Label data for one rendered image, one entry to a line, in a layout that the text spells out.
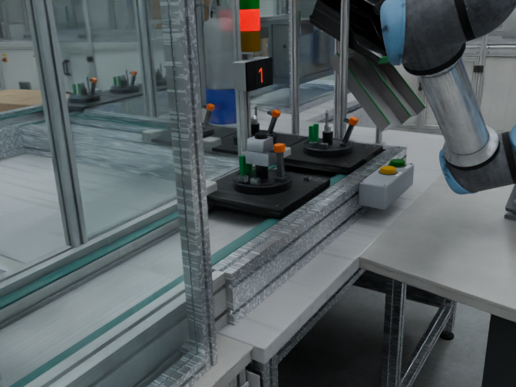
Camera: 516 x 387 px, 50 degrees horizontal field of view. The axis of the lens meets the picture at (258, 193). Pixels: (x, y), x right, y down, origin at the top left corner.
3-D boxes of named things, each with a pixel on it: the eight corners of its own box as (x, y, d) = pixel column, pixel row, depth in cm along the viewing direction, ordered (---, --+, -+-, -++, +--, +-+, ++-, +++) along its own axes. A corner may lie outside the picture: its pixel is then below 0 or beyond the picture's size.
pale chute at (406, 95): (417, 115, 188) (426, 107, 185) (397, 122, 179) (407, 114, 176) (368, 53, 194) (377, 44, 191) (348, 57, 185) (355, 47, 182)
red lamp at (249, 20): (264, 29, 137) (263, 8, 135) (253, 31, 133) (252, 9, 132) (247, 29, 140) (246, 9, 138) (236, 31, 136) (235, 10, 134)
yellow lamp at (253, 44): (264, 50, 139) (264, 30, 137) (253, 52, 135) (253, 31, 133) (248, 50, 141) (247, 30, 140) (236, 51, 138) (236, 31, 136)
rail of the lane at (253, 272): (405, 179, 165) (407, 143, 161) (234, 325, 95) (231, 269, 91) (387, 176, 168) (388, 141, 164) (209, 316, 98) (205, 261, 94)
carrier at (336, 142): (382, 152, 161) (385, 109, 156) (348, 175, 142) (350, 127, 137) (309, 143, 173) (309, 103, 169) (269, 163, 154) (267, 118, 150)
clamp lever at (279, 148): (286, 175, 127) (285, 143, 124) (282, 177, 125) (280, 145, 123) (273, 173, 129) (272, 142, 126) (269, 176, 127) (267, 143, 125)
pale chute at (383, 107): (402, 124, 177) (411, 116, 174) (380, 132, 168) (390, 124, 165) (352, 57, 183) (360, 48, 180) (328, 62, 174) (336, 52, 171)
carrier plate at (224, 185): (330, 186, 134) (330, 177, 133) (280, 219, 115) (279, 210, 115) (248, 172, 147) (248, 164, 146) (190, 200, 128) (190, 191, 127)
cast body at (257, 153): (278, 162, 128) (277, 133, 126) (268, 167, 125) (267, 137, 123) (248, 157, 133) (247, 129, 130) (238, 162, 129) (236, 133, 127)
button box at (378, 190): (413, 184, 148) (415, 163, 146) (385, 210, 131) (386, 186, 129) (388, 180, 152) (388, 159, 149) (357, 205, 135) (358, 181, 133)
